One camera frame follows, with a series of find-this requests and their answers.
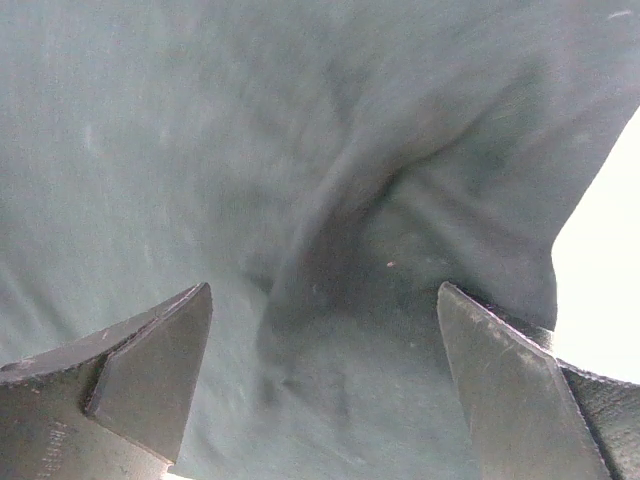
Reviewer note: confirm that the black t-shirt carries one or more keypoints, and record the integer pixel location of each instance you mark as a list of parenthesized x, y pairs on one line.
[(147, 146)]

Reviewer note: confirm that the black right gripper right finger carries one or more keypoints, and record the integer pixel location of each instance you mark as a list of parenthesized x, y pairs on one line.
[(530, 414)]

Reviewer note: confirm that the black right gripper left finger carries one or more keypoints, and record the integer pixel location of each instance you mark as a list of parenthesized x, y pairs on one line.
[(111, 405)]

